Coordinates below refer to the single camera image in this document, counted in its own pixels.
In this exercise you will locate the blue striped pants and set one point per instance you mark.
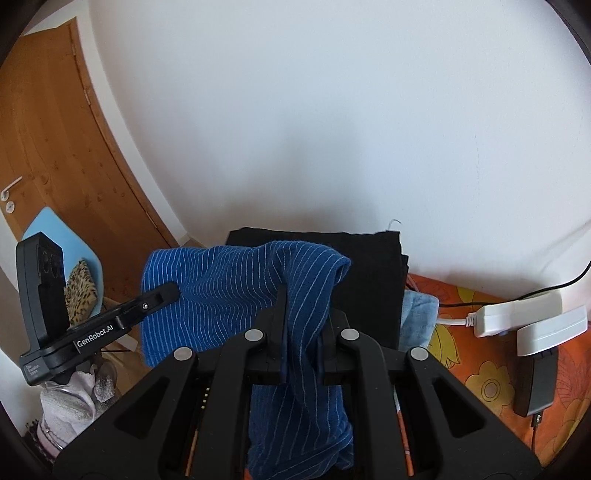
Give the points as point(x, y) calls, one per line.
point(207, 286)

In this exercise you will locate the blue chair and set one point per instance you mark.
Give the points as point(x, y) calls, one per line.
point(78, 240)

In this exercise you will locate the light blue folded cloth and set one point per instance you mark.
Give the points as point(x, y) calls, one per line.
point(418, 318)

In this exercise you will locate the black charger adapter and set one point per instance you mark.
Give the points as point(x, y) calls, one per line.
point(538, 383)

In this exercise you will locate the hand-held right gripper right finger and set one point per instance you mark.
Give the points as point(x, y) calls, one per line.
point(383, 369)

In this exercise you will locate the white power strip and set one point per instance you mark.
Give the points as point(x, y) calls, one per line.
point(549, 332)
point(512, 314)

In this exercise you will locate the orange floral bedsheet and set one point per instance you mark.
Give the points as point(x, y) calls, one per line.
point(480, 369)

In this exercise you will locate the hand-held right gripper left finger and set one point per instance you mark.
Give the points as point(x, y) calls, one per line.
point(217, 369)

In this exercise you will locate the black folded cloth yellow trim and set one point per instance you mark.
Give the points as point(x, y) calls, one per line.
point(369, 277)

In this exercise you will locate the wooden door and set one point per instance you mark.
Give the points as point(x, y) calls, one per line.
point(60, 152)

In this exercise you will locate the leopard print cushion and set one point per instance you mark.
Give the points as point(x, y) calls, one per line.
point(82, 290)

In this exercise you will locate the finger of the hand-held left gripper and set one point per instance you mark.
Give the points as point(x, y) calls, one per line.
point(154, 299)

